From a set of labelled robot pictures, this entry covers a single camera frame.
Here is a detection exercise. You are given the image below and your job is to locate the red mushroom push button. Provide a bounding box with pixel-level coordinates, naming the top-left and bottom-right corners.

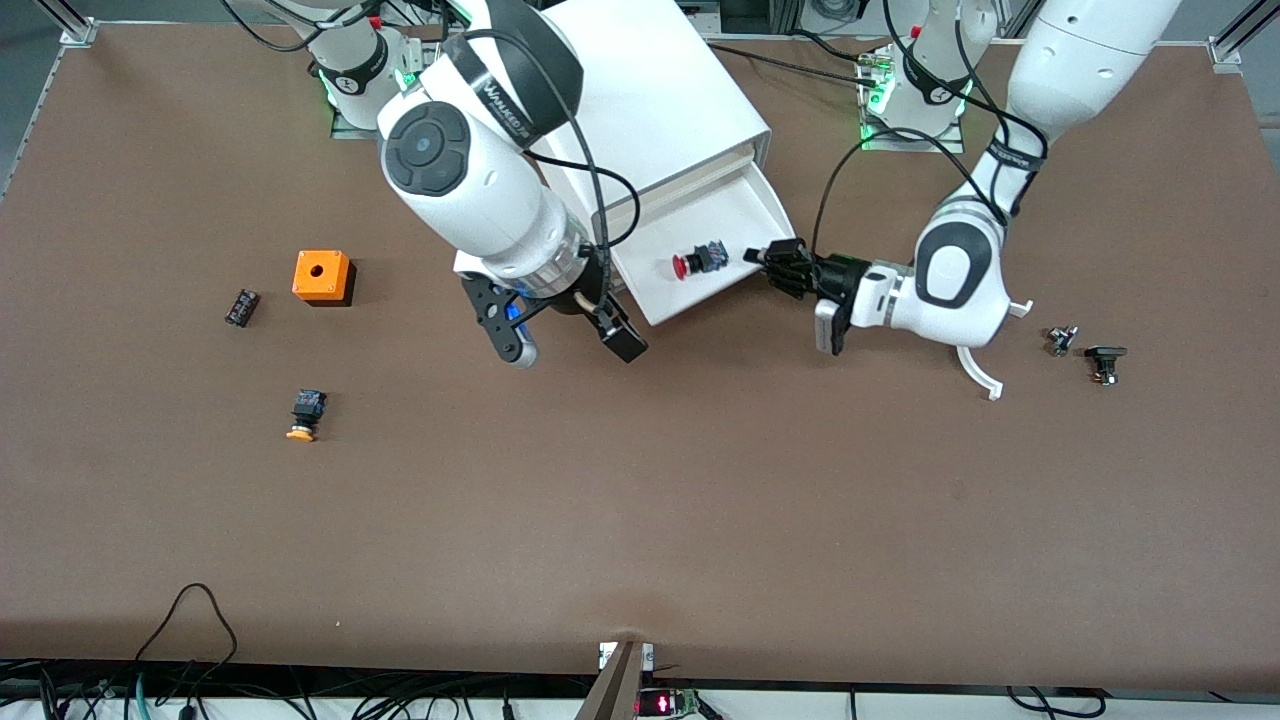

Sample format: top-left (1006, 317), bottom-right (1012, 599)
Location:
top-left (672, 240), bottom-right (729, 281)

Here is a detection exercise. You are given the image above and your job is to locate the yellow mushroom push button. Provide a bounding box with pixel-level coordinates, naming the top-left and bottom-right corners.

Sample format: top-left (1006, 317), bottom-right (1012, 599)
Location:
top-left (285, 390), bottom-right (329, 443)

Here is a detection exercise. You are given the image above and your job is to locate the white curved plastic arc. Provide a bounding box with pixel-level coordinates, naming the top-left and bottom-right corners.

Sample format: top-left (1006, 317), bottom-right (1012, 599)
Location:
top-left (955, 299), bottom-right (1035, 402)

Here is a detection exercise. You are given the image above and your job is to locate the small device with red display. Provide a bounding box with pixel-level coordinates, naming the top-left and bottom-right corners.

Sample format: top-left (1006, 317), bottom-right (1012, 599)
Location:
top-left (635, 688), bottom-right (701, 719)

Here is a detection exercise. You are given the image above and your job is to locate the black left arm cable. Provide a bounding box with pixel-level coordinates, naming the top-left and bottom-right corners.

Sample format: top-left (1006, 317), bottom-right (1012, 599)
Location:
top-left (808, 0), bottom-right (1051, 263)

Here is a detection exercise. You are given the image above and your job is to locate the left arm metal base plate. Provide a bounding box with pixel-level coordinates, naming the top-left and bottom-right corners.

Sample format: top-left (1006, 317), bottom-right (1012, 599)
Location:
top-left (858, 45), bottom-right (966, 154)

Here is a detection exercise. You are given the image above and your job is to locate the black cable to arm base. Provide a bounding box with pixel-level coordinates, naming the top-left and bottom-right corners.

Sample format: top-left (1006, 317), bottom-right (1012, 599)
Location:
top-left (705, 40), bottom-right (881, 91)

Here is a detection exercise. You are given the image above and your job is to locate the orange button enclosure box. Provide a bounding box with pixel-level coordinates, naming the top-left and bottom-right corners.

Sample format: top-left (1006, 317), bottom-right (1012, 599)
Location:
top-left (291, 250), bottom-right (357, 308)

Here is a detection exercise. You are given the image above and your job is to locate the small black switch part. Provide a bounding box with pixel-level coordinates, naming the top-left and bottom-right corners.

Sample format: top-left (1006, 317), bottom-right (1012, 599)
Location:
top-left (1085, 344), bottom-right (1129, 387)

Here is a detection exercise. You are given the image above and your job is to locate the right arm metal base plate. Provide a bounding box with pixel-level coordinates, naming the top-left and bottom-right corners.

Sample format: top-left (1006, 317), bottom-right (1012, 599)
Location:
top-left (330, 25), bottom-right (446, 141)

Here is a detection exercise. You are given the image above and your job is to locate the metal camera mount beam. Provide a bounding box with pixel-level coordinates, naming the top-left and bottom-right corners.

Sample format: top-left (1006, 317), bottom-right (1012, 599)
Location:
top-left (575, 640), bottom-right (656, 720)

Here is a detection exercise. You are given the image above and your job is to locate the black looped cable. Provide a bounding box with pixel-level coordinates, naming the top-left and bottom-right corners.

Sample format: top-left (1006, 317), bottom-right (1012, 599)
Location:
top-left (135, 583), bottom-right (239, 681)

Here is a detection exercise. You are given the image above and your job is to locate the aluminium frame profile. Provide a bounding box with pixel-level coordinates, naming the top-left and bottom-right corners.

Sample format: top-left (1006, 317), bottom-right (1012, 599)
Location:
top-left (35, 0), bottom-right (98, 46)
top-left (1208, 0), bottom-right (1280, 66)

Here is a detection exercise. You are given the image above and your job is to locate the black cable at table edge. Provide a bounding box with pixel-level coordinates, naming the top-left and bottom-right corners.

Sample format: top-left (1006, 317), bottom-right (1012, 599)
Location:
top-left (1005, 685), bottom-right (1106, 719)

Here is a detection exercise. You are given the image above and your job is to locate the black cable bundle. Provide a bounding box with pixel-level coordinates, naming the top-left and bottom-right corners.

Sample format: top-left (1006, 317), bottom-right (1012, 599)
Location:
top-left (0, 655), bottom-right (561, 720)

